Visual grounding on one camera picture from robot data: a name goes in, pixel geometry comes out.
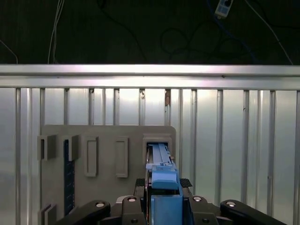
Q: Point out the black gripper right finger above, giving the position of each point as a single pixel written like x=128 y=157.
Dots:
x=197 y=211

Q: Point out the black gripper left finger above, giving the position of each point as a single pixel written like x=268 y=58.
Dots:
x=131 y=211

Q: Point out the hard disk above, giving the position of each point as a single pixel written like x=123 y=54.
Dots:
x=164 y=180

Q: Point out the grey parts rack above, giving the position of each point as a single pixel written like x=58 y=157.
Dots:
x=105 y=187

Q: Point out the dark blue RAM stick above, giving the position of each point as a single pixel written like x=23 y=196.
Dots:
x=69 y=175

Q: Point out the white power strip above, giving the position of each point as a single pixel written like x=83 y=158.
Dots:
x=223 y=8

